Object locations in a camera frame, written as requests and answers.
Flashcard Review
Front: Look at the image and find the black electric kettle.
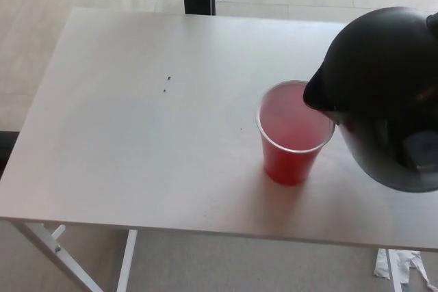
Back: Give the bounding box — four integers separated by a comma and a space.
302, 6, 438, 194

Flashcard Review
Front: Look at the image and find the red plastic cup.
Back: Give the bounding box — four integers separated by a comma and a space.
254, 79, 337, 187

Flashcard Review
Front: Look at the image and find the white paper strip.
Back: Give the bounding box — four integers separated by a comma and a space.
373, 248, 391, 280

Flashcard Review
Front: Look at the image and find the crumpled white paper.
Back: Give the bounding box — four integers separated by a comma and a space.
396, 250, 430, 292

